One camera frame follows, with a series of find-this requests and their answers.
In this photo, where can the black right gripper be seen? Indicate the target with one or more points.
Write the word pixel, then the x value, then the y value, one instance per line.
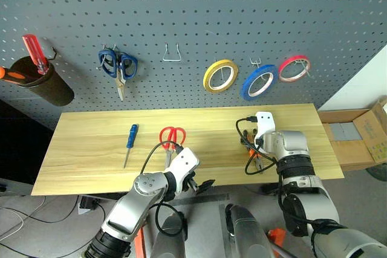
pixel 249 137

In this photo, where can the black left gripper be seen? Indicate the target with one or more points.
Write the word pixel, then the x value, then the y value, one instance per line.
pixel 190 181

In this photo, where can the orange black pliers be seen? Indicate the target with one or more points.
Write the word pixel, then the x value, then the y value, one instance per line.
pixel 257 161

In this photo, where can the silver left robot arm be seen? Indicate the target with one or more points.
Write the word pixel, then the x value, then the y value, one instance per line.
pixel 136 203

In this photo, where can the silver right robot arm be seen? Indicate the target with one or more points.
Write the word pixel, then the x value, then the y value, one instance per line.
pixel 305 185

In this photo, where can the blue tape roll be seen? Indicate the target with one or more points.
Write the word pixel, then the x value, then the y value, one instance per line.
pixel 246 84

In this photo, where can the silver tape peg hook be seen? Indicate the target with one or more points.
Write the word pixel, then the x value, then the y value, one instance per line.
pixel 304 67
pixel 257 62
pixel 223 75

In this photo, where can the yellow tape roll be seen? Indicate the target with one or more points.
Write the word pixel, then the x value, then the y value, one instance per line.
pixel 208 81

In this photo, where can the red tape roll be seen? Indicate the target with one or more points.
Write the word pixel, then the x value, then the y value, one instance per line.
pixel 282 69

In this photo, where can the grey perforated pegboard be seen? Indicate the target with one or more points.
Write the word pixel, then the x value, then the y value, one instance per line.
pixel 193 22

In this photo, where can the black pegboard hook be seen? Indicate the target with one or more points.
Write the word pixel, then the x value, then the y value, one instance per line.
pixel 54 53

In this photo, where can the grey metal bar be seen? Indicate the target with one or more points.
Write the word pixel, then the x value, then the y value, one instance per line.
pixel 208 199

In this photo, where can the silver robot leg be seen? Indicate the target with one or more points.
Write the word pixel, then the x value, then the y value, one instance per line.
pixel 245 234
pixel 169 240

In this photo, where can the brown cardboard box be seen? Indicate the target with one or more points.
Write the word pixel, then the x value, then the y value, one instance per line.
pixel 356 146

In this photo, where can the dark round floor base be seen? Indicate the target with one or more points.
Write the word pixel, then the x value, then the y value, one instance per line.
pixel 378 171

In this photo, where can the silver scissors peg hook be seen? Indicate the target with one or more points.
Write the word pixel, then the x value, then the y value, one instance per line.
pixel 104 58

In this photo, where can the black cylinder tool holder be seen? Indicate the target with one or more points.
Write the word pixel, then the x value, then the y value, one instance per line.
pixel 45 85

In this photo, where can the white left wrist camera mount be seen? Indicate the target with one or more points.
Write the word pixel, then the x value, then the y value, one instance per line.
pixel 185 161

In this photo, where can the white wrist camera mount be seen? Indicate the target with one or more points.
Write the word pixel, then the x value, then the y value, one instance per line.
pixel 266 123
pixel 185 161

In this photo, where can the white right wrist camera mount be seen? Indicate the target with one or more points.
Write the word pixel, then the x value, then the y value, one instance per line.
pixel 266 123

